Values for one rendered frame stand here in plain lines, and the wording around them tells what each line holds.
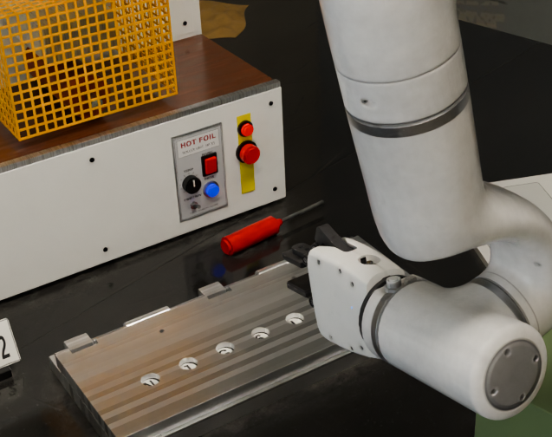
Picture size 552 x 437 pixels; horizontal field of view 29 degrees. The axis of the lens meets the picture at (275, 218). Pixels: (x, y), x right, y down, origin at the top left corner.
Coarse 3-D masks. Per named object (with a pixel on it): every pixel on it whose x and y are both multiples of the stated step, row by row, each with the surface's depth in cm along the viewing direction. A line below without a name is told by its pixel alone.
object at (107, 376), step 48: (240, 288) 138; (288, 288) 137; (144, 336) 130; (192, 336) 130; (240, 336) 129; (288, 336) 129; (96, 384) 123; (192, 384) 122; (240, 384) 122; (144, 432) 117
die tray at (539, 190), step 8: (536, 176) 165; (544, 176) 164; (496, 184) 163; (504, 184) 163; (512, 184) 163; (520, 184) 163; (528, 184) 163; (536, 184) 163; (544, 184) 162; (520, 192) 161; (528, 192) 161; (536, 192) 160; (544, 192) 160; (536, 200) 159; (544, 200) 159; (544, 208) 157; (480, 248) 149; (488, 248) 149; (480, 256) 148; (488, 256) 147
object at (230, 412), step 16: (208, 288) 139; (224, 288) 139; (80, 336) 131; (96, 336) 131; (352, 352) 129; (320, 368) 127; (336, 368) 129; (64, 384) 129; (272, 384) 125; (288, 384) 125; (304, 384) 127; (80, 400) 124; (240, 400) 123; (256, 400) 124; (272, 400) 125; (208, 416) 121; (224, 416) 122; (240, 416) 123; (176, 432) 119; (192, 432) 120; (208, 432) 122
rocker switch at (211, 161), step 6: (204, 156) 150; (210, 156) 151; (216, 156) 152; (204, 162) 151; (210, 162) 151; (216, 162) 151; (204, 168) 151; (210, 168) 151; (216, 168) 152; (204, 174) 152; (210, 174) 152
